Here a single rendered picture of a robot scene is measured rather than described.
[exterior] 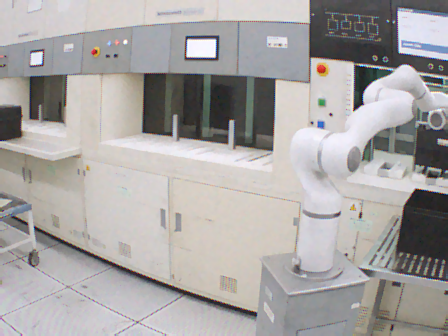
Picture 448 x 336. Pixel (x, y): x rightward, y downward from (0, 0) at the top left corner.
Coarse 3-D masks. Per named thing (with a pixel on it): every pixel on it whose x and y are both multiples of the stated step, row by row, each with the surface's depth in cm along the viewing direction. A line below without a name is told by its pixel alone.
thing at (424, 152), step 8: (416, 128) 199; (424, 128) 214; (424, 136) 197; (432, 136) 195; (440, 136) 192; (416, 144) 200; (424, 144) 198; (432, 144) 195; (440, 144) 193; (416, 152) 201; (424, 152) 199; (432, 152) 196; (440, 152) 194; (416, 160) 202; (424, 160) 199; (432, 160) 197; (440, 160) 195; (424, 168) 207; (440, 168) 195; (440, 176) 196
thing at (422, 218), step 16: (416, 192) 168; (432, 192) 164; (416, 208) 144; (432, 208) 165; (416, 224) 144; (432, 224) 141; (400, 240) 149; (416, 240) 145; (432, 240) 141; (432, 256) 142
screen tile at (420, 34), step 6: (402, 18) 172; (408, 18) 170; (414, 18) 169; (414, 24) 169; (420, 24) 168; (402, 30) 173; (408, 30) 172; (414, 30) 170; (420, 30) 168; (402, 36) 174; (408, 36) 172; (414, 36) 171; (420, 36) 169
